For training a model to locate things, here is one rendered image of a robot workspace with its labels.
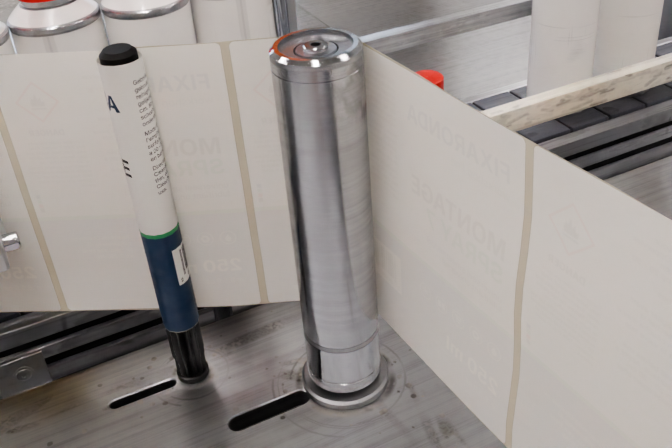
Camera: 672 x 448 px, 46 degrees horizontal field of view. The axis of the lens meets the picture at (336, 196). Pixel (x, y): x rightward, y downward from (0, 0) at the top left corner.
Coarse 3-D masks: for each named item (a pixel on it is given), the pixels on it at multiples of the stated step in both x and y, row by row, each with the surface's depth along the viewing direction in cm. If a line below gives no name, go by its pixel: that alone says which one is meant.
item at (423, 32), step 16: (512, 0) 64; (528, 0) 64; (448, 16) 62; (464, 16) 62; (480, 16) 62; (496, 16) 63; (512, 16) 64; (384, 32) 60; (400, 32) 60; (416, 32) 60; (432, 32) 61; (448, 32) 62; (464, 32) 62; (384, 48) 60; (400, 48) 60
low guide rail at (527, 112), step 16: (640, 64) 63; (656, 64) 63; (592, 80) 61; (608, 80) 61; (624, 80) 62; (640, 80) 63; (656, 80) 63; (544, 96) 59; (560, 96) 60; (576, 96) 60; (592, 96) 61; (608, 96) 62; (496, 112) 58; (512, 112) 58; (528, 112) 59; (544, 112) 60; (560, 112) 60; (512, 128) 59
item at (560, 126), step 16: (656, 48) 74; (496, 96) 68; (512, 96) 68; (640, 96) 66; (656, 96) 66; (592, 112) 64; (608, 112) 64; (624, 112) 64; (528, 128) 63; (544, 128) 62; (560, 128) 62; (576, 128) 62; (0, 320) 48
